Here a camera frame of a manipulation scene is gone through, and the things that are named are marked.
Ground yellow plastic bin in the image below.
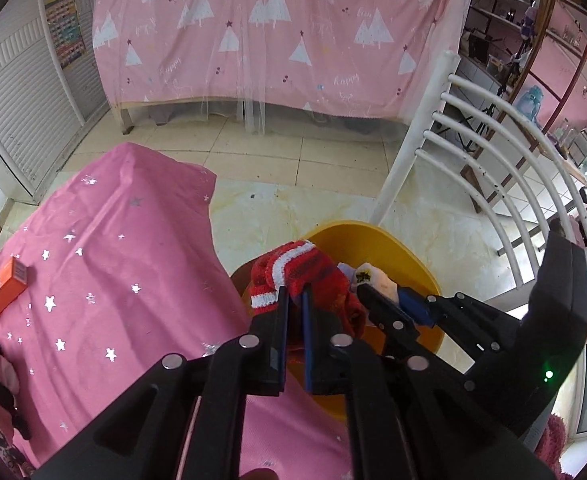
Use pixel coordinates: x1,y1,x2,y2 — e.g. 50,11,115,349
242,220,445,423

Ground pink fluffy item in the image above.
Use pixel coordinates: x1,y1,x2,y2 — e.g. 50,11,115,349
533,412,569,476

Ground pink tree print bedsheet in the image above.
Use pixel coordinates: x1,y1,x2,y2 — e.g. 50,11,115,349
92,0,477,122

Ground white printed fabric item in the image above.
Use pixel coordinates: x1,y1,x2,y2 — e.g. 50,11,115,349
337,260,399,307

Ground white metal chair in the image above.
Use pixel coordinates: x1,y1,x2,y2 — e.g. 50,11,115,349
371,50,587,311

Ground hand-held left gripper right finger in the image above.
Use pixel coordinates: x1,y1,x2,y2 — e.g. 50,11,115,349
301,287,557,480

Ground orange cardboard box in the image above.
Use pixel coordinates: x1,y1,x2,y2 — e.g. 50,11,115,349
0,256,30,319

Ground pink star tablecloth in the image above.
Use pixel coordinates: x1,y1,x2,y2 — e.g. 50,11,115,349
0,142,354,480

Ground red striped fuzzy sock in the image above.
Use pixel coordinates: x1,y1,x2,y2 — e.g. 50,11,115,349
250,240,369,341

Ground black and pink fabric item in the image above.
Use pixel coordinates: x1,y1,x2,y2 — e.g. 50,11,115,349
0,332,33,441

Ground white sheer net curtain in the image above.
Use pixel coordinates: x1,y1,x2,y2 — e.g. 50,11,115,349
200,0,274,136

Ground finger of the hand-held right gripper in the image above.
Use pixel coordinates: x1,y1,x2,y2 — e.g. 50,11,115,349
357,284,421,358
397,287,524,391

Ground white louvered wardrobe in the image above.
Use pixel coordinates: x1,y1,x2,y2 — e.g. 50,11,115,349
0,0,109,206

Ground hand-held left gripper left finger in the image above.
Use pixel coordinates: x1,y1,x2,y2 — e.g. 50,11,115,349
33,285,291,480

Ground colourful wall poster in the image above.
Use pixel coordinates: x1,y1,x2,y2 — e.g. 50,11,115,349
44,0,85,71

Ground cluttered shelf unit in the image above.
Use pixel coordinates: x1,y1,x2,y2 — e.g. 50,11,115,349
461,0,587,176

